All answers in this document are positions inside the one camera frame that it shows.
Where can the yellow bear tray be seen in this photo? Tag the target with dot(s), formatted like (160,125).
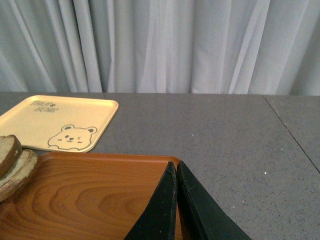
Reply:
(58,123)

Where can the brown wooden tray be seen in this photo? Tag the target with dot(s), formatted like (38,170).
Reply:
(82,196)

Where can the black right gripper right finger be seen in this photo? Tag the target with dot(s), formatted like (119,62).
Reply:
(201,218)

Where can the grey curtain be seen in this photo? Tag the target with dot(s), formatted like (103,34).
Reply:
(267,47)

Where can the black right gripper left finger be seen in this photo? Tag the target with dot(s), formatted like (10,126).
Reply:
(158,220)

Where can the bread slice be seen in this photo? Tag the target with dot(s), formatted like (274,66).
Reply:
(18,174)
(10,150)

